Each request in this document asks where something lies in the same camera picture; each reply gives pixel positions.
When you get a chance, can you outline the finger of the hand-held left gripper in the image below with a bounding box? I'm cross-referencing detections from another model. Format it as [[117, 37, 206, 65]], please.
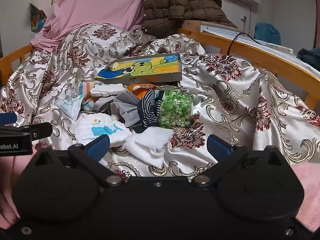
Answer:
[[0, 113, 18, 125], [0, 122, 53, 140]]

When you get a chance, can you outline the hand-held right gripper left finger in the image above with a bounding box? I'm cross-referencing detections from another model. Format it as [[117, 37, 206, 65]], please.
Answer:
[[32, 134, 123, 187]]

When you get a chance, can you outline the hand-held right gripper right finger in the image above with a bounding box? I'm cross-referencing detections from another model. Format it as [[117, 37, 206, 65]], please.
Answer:
[[192, 134, 287, 187]]

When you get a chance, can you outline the white diaper blue print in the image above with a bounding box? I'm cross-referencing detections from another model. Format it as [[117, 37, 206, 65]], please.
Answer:
[[75, 112, 132, 147]]

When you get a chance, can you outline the white wet wipes packet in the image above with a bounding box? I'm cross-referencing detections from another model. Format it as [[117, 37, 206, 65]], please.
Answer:
[[54, 92, 87, 122]]

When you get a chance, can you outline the grey cloth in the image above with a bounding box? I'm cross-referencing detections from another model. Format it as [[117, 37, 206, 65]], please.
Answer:
[[110, 90, 143, 128]]

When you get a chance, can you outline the white gauze cloth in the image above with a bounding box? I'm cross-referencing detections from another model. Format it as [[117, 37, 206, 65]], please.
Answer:
[[124, 126, 175, 168]]

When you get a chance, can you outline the navy striped sock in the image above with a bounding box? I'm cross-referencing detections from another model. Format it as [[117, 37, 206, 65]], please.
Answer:
[[132, 89, 164, 133]]

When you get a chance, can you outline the orange cloth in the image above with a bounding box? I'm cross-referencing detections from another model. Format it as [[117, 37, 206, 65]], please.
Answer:
[[129, 84, 158, 98]]

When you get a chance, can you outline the metal tin box cartoon picture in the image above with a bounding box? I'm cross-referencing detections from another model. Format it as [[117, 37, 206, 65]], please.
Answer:
[[96, 53, 182, 85]]

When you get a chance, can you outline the pink fleece garment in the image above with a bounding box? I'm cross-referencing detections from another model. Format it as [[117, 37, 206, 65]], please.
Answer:
[[0, 150, 320, 233]]

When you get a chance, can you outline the floral satin blanket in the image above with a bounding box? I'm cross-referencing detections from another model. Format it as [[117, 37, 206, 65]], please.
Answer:
[[0, 23, 320, 178]]

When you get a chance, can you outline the white foam piece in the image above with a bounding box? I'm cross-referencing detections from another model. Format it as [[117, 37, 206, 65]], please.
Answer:
[[90, 83, 125, 97]]

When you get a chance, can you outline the pale striped sock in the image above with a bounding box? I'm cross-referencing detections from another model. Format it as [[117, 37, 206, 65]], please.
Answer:
[[76, 81, 118, 112]]

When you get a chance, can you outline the blue garment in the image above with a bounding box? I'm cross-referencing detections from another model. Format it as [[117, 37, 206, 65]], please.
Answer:
[[254, 22, 281, 45]]

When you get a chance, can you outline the dark garment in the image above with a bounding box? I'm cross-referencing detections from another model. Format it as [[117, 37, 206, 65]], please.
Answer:
[[297, 47, 320, 65]]

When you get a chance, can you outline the pink bedsheet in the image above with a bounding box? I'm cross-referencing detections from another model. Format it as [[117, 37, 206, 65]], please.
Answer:
[[31, 0, 147, 53]]

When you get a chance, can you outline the brown quilted jacket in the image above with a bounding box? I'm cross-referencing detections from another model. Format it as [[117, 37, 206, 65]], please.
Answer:
[[141, 0, 238, 35]]

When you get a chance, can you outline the wooden bed frame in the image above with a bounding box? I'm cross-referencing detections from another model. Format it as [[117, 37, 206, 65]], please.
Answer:
[[0, 20, 320, 110]]

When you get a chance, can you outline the colourful wall poster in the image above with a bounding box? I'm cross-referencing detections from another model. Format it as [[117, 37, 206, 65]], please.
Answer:
[[29, 0, 47, 33]]

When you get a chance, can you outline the black cable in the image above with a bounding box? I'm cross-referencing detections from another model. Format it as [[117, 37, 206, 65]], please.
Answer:
[[226, 32, 265, 55]]

